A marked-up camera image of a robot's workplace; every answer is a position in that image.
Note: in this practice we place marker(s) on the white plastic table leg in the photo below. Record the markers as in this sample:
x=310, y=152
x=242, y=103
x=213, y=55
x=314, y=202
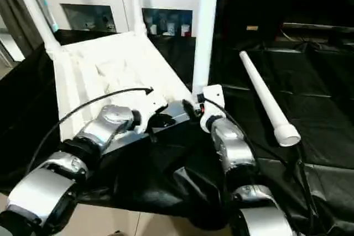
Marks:
x=204, y=26
x=137, y=4
x=36, y=12
x=262, y=95

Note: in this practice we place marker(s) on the white plastic table top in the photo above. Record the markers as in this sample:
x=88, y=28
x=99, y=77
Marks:
x=110, y=62

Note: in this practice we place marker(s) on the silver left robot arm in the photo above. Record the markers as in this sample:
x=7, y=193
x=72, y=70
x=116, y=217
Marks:
x=110, y=125

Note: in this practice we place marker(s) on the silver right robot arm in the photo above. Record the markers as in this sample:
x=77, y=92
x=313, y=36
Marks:
x=235, y=147

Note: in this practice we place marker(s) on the grey curtain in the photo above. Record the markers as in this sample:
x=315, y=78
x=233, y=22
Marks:
x=16, y=15

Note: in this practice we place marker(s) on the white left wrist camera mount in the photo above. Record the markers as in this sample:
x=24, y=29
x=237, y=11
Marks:
x=152, y=103

